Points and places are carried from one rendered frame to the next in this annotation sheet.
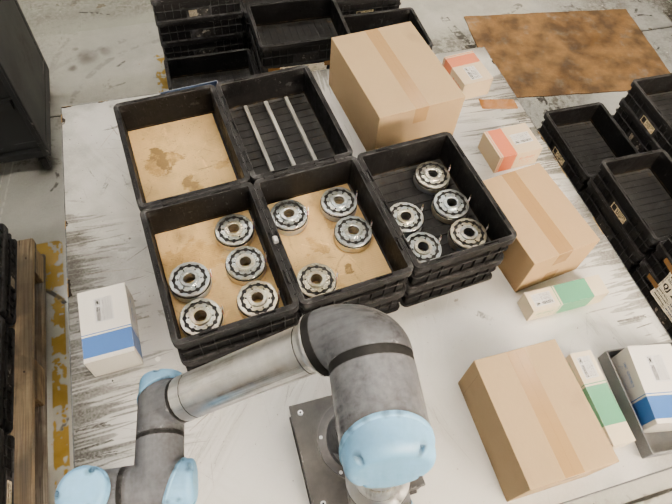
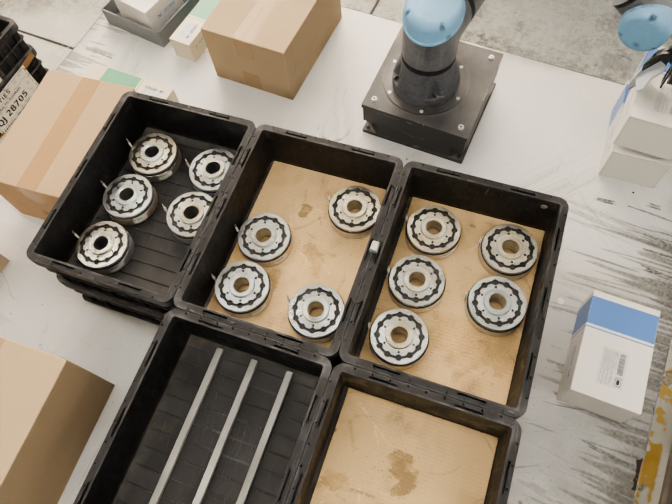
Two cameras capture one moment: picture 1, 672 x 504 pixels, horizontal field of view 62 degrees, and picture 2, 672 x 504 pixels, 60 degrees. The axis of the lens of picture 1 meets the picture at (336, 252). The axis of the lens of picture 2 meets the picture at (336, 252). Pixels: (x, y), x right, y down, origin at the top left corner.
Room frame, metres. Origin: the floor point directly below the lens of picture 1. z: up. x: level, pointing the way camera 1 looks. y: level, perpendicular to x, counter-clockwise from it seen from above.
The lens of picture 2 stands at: (1.06, 0.46, 1.84)
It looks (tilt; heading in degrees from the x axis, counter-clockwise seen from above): 65 degrees down; 234
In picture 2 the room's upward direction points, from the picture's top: 9 degrees counter-clockwise
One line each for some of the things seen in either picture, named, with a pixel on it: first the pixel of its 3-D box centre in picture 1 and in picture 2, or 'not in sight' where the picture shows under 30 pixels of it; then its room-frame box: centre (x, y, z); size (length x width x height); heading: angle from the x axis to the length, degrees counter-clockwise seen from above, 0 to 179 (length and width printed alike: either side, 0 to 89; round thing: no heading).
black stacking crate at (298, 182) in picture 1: (329, 236); (297, 244); (0.83, 0.02, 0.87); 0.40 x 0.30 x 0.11; 26
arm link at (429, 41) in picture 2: not in sight; (433, 23); (0.33, -0.10, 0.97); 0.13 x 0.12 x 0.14; 13
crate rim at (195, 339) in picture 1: (216, 258); (458, 278); (0.70, 0.29, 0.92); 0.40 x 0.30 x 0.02; 26
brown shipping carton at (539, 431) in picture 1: (531, 418); (275, 22); (0.43, -0.51, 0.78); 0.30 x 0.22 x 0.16; 21
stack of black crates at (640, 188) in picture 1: (637, 218); not in sight; (1.46, -1.22, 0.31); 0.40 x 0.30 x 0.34; 21
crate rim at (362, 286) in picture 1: (330, 226); (293, 231); (0.83, 0.02, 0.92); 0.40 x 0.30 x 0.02; 26
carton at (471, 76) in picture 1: (465, 75); not in sight; (1.70, -0.41, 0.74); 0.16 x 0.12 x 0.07; 27
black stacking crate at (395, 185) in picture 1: (429, 208); (156, 203); (0.96, -0.25, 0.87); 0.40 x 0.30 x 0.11; 26
